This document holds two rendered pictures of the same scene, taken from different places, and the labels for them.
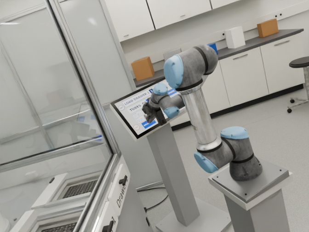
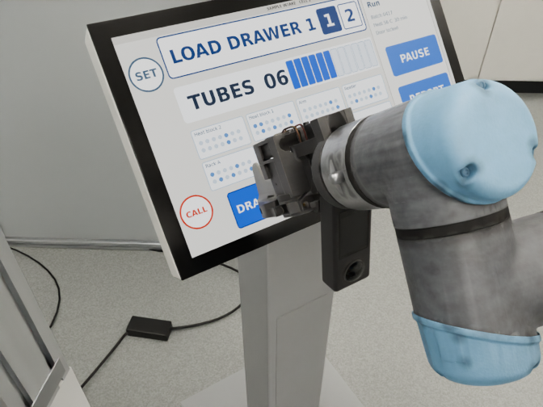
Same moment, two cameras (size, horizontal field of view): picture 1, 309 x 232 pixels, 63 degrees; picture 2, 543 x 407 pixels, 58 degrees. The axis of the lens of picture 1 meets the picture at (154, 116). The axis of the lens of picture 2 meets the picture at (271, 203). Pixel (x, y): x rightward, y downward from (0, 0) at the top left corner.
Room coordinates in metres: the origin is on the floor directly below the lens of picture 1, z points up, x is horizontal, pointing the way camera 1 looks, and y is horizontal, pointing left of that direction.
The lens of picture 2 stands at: (1.09, 0.05, 1.41)
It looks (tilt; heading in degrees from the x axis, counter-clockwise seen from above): 41 degrees down; 359
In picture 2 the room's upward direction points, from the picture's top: straight up
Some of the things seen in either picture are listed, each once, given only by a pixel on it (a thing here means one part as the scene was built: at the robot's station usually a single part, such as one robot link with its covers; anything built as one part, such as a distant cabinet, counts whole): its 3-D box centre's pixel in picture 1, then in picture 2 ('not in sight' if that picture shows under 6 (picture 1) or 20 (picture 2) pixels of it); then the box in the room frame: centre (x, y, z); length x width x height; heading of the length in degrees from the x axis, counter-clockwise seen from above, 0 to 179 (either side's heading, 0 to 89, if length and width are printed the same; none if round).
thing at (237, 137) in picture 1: (235, 142); not in sight; (1.05, -0.31, 0.95); 0.13 x 0.12 x 0.14; 108
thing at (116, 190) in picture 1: (119, 187); not in sight; (1.13, 0.28, 0.87); 0.29 x 0.02 x 0.11; 170
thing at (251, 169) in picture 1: (243, 162); not in sight; (1.05, -0.33, 0.83); 0.15 x 0.15 x 0.10
